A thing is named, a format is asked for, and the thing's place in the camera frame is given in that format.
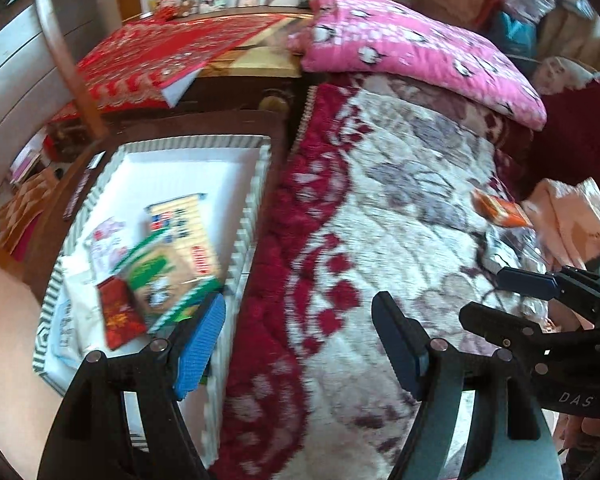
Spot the red snack packet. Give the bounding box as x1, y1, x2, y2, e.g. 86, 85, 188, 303
97, 275, 147, 350

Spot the dark green snack packet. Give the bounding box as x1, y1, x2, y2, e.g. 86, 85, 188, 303
112, 230, 222, 335

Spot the yellow cracker packet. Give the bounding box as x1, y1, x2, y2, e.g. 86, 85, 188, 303
145, 194, 220, 278

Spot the clear bag of nuts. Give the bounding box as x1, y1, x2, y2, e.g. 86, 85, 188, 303
481, 224, 548, 325

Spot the white blue snack packet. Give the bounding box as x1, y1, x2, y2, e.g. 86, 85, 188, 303
52, 255, 106, 370

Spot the silver pink snack bag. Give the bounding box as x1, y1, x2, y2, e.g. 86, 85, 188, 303
84, 217, 131, 282

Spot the peach pink towel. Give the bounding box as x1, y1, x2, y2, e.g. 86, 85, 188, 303
521, 178, 600, 269

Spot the orange snack packet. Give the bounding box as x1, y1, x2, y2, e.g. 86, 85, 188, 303
471, 190, 532, 228

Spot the dark red velvet cushion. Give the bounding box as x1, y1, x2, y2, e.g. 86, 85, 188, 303
524, 79, 600, 191

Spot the floral red cream blanket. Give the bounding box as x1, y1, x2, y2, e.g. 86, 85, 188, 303
212, 82, 547, 479

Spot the teal folded cloth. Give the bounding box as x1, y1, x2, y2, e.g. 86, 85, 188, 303
489, 11, 536, 58

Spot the green striped white tray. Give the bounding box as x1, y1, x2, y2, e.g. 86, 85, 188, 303
32, 133, 272, 465

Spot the pink penguin print quilt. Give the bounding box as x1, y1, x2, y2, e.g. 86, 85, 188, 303
287, 0, 546, 131

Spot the red gold embroidered cloth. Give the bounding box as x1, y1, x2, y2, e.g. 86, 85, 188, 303
49, 12, 286, 124

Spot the santa figurine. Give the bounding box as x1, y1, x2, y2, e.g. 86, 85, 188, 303
152, 0, 180, 22

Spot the wooden chair frame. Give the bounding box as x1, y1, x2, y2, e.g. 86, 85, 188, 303
32, 0, 109, 139

